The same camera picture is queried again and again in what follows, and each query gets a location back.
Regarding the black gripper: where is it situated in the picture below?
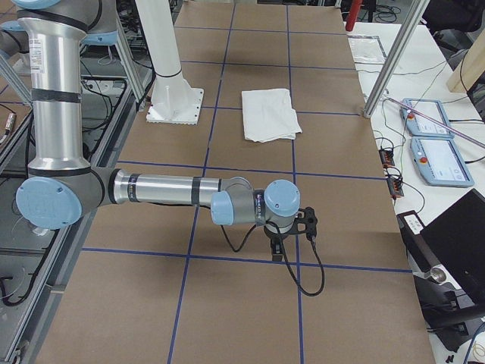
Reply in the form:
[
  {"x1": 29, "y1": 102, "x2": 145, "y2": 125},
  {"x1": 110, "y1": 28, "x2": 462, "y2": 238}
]
[{"x1": 264, "y1": 224, "x2": 289, "y2": 262}]

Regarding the white long-sleeve printed shirt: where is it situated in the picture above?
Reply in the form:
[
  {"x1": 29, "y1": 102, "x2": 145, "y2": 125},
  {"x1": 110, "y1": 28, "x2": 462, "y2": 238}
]
[{"x1": 242, "y1": 88, "x2": 302, "y2": 143}]

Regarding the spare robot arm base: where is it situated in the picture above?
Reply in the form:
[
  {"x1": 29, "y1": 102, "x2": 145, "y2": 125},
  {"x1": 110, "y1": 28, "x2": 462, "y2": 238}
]
[{"x1": 1, "y1": 20, "x2": 31, "y2": 75}]

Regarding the lower orange circuit board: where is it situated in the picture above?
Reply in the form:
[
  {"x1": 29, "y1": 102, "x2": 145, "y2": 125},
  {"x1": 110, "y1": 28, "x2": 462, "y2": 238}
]
[{"x1": 386, "y1": 176, "x2": 404, "y2": 199}]

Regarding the orange circuit board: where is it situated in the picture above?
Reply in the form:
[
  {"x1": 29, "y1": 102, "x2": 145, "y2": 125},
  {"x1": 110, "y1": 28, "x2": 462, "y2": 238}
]
[
  {"x1": 386, "y1": 176, "x2": 404, "y2": 199},
  {"x1": 378, "y1": 148, "x2": 396, "y2": 168}
]

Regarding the upper orange circuit board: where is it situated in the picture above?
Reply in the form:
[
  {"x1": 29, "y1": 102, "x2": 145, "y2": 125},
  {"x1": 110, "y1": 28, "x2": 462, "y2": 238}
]
[{"x1": 378, "y1": 148, "x2": 396, "y2": 168}]

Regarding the black monitor on stand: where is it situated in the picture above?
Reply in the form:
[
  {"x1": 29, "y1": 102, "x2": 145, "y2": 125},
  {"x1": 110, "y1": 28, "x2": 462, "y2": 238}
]
[{"x1": 397, "y1": 189, "x2": 484, "y2": 351}]

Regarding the lower blue teach pendant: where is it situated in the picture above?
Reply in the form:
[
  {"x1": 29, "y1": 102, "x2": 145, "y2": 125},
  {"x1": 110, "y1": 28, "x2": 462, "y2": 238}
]
[{"x1": 410, "y1": 136, "x2": 474, "y2": 187}]

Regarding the blue teach pendant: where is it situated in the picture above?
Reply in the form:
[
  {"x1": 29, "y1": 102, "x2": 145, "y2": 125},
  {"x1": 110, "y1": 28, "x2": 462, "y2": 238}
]
[
  {"x1": 410, "y1": 136, "x2": 474, "y2": 187},
  {"x1": 399, "y1": 97, "x2": 455, "y2": 139}
]

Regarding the upper blue teach pendant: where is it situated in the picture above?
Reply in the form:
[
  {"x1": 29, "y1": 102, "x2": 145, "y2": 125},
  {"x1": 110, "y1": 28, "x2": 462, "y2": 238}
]
[{"x1": 399, "y1": 97, "x2": 455, "y2": 139}]

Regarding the red object at corner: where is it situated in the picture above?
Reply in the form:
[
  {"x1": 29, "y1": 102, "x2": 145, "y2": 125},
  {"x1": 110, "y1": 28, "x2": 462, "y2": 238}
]
[{"x1": 345, "y1": 0, "x2": 363, "y2": 32}]

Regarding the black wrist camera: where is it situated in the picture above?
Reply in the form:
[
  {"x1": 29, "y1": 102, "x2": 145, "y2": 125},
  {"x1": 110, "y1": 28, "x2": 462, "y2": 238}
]
[{"x1": 289, "y1": 207, "x2": 318, "y2": 244}]

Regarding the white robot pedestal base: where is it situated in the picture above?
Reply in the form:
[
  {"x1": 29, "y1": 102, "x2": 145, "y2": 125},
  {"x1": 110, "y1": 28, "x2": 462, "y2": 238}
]
[{"x1": 136, "y1": 0, "x2": 204, "y2": 125}]

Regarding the aluminium frame post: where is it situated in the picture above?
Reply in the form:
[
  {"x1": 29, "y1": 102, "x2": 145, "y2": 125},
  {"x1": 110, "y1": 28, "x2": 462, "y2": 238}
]
[{"x1": 362, "y1": 0, "x2": 430, "y2": 118}]

